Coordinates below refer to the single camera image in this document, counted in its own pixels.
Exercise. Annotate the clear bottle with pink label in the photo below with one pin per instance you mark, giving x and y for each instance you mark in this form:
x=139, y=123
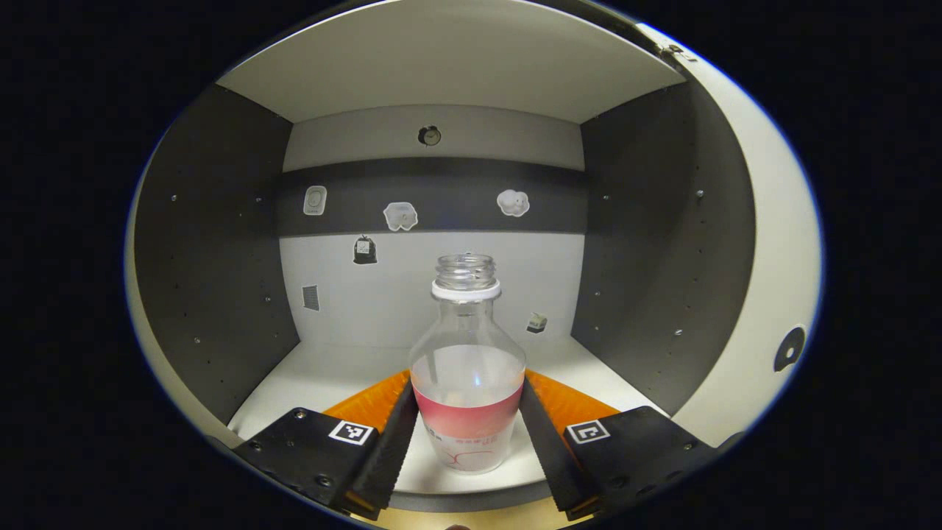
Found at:
x=467, y=353

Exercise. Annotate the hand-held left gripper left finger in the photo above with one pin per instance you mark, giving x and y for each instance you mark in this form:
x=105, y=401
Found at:
x=394, y=456

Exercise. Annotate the white and grey cabinet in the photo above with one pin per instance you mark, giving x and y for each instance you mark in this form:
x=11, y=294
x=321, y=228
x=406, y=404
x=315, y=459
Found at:
x=221, y=258

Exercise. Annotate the metal door hinge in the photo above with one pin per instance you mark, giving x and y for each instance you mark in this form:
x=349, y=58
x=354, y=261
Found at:
x=677, y=53

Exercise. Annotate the white cabinet door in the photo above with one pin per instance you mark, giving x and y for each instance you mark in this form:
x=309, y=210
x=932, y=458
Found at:
x=780, y=258
x=193, y=412

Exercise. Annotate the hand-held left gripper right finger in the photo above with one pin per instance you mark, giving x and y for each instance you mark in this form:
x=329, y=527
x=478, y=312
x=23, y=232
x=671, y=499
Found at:
x=544, y=449

